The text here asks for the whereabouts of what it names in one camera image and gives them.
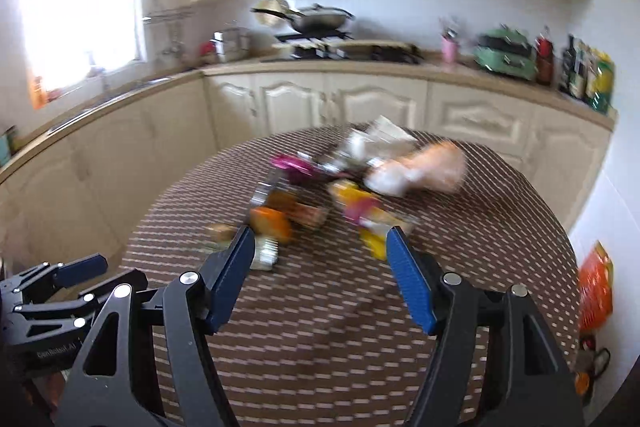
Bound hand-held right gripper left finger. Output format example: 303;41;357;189
52;226;257;427

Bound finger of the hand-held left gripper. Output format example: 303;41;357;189
52;253;109;289
77;269;166;311

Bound peach plastic bag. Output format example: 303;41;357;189
362;141;469;198

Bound orange hanging packet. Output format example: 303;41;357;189
28;76;49;110

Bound orange plastic bag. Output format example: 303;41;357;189
577;240;615;334

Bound kitchen window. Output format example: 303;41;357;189
19;0;144;88

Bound yellow pink snack packet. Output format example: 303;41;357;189
327;180;419;261

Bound magenta candy wrapper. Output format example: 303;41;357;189
271;153;327;186

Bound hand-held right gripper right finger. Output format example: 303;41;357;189
386;226;586;427

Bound pink utensil holder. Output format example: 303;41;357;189
440;36;459;66

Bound black gas stove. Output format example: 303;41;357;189
260;33;424;66

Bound red-capped soy sauce bottle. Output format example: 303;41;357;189
534;26;556;86

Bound orange snack wrapper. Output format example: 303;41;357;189
248;205;294;246

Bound cream plastic colander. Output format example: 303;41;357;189
256;0;297;28

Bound wall utensil rack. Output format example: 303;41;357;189
142;6;197;58

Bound steel wok with lid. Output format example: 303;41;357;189
251;3;357;36

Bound bunch of kitchen utensils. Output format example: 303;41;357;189
438;16;462;40

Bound brown sauce bottle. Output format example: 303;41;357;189
585;48;600;105

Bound green yellow bottle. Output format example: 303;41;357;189
593;52;617;116

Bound dark glass oil bottle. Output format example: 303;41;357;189
561;34;580;96

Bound dark bottle with white label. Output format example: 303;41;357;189
575;41;591;100

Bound cream kitchen base cabinets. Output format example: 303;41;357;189
0;56;619;269

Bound teal container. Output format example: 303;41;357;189
0;126;19;166

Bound steel sink faucet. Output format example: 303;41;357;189
86;51;115;104

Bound steel steamer pot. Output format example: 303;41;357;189
211;27;252;62

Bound brown snack wrapper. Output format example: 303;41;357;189
274;191;328;229

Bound silver foil wrapper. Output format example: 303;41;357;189
310;148;373;178

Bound brown polka-dot tablecloth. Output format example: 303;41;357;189
117;124;583;427

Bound green electric cooker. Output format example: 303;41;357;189
472;26;536;81

